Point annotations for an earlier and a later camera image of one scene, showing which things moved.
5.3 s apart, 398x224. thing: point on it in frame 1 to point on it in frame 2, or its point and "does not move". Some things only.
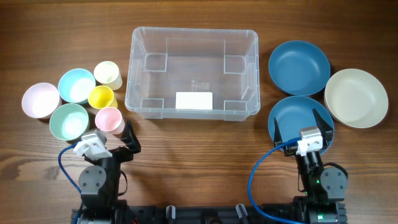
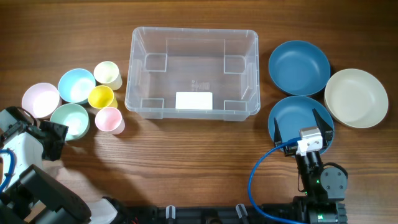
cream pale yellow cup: (107, 73) does not move
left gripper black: (128, 136) to (60, 131)
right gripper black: (325, 130) does not move
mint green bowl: (69, 122) does not move
